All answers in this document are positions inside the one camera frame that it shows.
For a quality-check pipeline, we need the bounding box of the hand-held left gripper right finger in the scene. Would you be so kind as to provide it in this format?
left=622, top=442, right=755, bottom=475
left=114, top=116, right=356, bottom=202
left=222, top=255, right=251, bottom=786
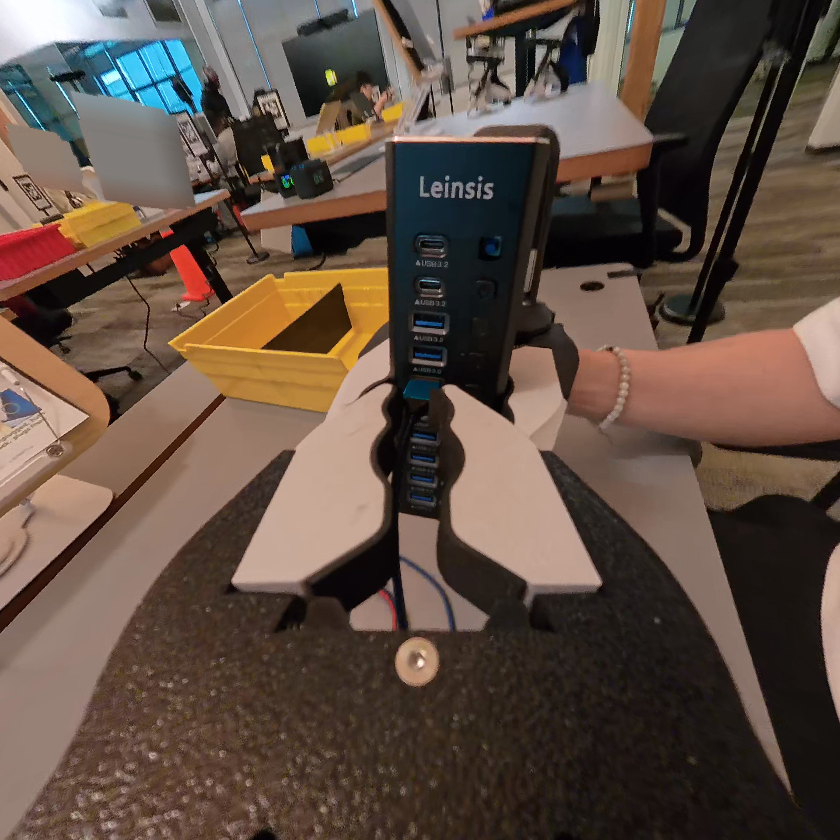
left=435, top=384, right=603, bottom=616

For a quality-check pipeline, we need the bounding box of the white bead bracelet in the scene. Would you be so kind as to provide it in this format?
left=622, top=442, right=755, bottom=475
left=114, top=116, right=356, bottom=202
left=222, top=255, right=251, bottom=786
left=595, top=344, right=633, bottom=431

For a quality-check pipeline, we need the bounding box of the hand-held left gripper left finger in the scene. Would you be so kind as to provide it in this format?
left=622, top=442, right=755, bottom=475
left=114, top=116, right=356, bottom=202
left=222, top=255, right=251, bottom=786
left=231, top=384, right=403, bottom=614

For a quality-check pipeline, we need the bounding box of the black device with green display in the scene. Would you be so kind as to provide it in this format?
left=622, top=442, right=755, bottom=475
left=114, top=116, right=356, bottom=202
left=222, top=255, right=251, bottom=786
left=289, top=159, right=336, bottom=200
left=271, top=136, right=309, bottom=199

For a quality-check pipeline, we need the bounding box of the cable with teal plug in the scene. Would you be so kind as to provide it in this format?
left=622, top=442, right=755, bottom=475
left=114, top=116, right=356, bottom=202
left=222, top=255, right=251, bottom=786
left=392, top=379, right=455, bottom=632

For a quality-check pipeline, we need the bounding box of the grey desk with wooden edge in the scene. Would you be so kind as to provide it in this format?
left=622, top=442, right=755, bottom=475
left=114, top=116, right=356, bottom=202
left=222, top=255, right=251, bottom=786
left=239, top=80, right=656, bottom=235

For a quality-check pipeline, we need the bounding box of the person's right hand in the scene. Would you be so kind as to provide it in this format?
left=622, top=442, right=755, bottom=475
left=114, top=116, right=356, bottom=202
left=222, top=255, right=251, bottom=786
left=566, top=348, right=623, bottom=422

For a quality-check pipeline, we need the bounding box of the red plastic bin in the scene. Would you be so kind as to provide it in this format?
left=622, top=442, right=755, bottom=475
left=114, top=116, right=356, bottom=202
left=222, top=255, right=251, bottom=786
left=0, top=225, right=77, bottom=283

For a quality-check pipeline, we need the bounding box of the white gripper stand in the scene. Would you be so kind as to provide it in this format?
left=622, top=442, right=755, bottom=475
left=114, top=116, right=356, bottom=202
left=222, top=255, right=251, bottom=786
left=467, top=38, right=514, bottom=117
left=524, top=38, right=570, bottom=104

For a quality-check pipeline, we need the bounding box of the large black screen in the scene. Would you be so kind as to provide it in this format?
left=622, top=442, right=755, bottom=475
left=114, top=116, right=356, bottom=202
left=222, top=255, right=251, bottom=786
left=281, top=25, right=389, bottom=117

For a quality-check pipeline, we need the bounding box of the black printed usb hub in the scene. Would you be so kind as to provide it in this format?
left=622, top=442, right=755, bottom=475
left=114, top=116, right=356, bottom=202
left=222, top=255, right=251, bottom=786
left=384, top=134, right=553, bottom=521

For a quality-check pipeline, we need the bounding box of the black tripod stand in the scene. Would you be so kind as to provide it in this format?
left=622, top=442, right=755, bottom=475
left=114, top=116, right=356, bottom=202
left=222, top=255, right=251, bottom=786
left=658, top=0, right=840, bottom=347

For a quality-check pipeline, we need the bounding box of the framed marker sign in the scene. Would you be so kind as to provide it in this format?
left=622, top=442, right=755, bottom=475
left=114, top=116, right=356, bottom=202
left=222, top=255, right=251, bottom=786
left=252, top=87, right=291, bottom=133
left=175, top=110, right=209, bottom=160
left=12, top=172, right=55, bottom=212

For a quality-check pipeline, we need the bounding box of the small yellow bin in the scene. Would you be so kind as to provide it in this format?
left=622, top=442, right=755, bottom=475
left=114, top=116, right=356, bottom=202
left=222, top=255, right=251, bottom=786
left=56, top=201, right=143, bottom=249

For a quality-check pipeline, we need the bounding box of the person's right forearm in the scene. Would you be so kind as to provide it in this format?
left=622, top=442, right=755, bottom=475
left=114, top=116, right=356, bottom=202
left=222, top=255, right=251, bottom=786
left=617, top=325, right=826, bottom=448

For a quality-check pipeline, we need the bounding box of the wooden office desk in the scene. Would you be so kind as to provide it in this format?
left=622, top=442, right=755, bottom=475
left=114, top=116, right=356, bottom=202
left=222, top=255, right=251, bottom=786
left=0, top=189, right=232, bottom=307

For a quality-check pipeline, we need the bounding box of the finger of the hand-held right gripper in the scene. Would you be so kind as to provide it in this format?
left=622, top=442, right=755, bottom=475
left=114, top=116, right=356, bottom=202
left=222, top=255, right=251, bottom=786
left=325, top=341, right=395, bottom=427
left=508, top=344, right=568, bottom=454

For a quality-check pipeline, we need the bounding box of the orange traffic cone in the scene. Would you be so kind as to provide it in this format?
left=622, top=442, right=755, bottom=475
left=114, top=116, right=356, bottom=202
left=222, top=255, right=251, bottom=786
left=168, top=245, right=215, bottom=303

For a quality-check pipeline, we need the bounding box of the printed instruction sheet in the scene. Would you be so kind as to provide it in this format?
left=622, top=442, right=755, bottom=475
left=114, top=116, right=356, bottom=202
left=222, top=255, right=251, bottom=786
left=0, top=366, right=90, bottom=488

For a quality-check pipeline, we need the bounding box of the yellow plastic bin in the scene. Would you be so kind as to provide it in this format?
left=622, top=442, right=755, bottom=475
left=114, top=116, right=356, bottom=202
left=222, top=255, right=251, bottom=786
left=168, top=267, right=392, bottom=414

